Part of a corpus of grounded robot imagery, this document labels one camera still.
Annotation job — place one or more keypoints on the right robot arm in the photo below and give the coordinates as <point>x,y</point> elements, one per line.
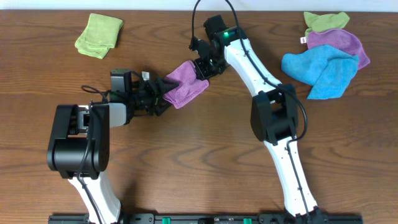
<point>274,109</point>

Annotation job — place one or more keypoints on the folded green cloth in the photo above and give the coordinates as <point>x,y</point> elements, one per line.
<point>99,36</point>

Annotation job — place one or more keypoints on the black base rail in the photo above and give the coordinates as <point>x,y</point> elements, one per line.
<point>265,218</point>

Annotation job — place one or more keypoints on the blue cloth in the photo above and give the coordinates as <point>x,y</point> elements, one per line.
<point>326,69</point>

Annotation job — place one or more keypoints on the crumpled green cloth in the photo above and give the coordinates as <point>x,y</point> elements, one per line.
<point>320,23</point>

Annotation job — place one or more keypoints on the purple cloth with tag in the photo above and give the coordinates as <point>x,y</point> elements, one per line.
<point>339,39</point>

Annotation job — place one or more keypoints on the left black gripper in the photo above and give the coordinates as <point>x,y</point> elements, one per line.
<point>156,98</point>

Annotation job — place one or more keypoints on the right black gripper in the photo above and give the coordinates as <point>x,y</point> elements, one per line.
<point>204,68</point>

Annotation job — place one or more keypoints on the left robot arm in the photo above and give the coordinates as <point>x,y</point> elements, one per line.
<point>79,145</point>

